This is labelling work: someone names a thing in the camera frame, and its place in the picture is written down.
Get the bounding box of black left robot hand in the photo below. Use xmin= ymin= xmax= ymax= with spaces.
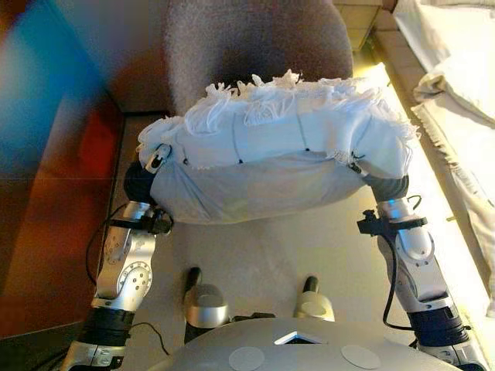
xmin=123 ymin=141 xmax=174 ymax=208

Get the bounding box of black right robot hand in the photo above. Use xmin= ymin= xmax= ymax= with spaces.
xmin=347 ymin=152 xmax=411 ymax=203

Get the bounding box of white fringed cushion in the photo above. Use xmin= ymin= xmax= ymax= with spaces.
xmin=137 ymin=69 xmax=421 ymax=226

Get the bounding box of white fringed blanket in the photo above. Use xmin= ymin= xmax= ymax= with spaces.
xmin=411 ymin=102 xmax=495 ymax=271

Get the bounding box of glossy dark wardrobe panel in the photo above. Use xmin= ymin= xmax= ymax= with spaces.
xmin=0 ymin=0 xmax=128 ymax=341

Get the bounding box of silver left robot leg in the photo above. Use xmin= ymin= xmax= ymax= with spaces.
xmin=182 ymin=266 xmax=231 ymax=345

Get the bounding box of white duvet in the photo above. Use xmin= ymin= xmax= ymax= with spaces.
xmin=394 ymin=0 xmax=495 ymax=128

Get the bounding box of beige wooden nightstand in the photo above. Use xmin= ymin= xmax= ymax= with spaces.
xmin=332 ymin=0 xmax=399 ymax=53

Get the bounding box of grey robot torso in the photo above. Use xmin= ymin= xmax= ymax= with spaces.
xmin=148 ymin=316 xmax=457 ymax=371

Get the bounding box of grey upholstered armchair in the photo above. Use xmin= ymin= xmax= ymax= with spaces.
xmin=161 ymin=0 xmax=355 ymax=117

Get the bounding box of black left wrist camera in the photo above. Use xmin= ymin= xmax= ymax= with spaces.
xmin=108 ymin=210 xmax=174 ymax=236

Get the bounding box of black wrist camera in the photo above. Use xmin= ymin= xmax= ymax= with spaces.
xmin=108 ymin=210 xmax=174 ymax=236
xmin=356 ymin=208 xmax=429 ymax=237

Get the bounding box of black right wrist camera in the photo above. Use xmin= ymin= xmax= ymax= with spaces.
xmin=356 ymin=208 xmax=429 ymax=237

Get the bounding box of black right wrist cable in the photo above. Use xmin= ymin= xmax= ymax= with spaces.
xmin=382 ymin=195 xmax=422 ymax=332

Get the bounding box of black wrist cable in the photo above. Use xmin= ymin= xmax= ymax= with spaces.
xmin=382 ymin=195 xmax=422 ymax=332
xmin=84 ymin=203 xmax=131 ymax=287

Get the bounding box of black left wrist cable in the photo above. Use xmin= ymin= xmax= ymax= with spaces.
xmin=84 ymin=203 xmax=131 ymax=287

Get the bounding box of black floor cable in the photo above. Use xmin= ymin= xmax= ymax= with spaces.
xmin=131 ymin=322 xmax=171 ymax=356

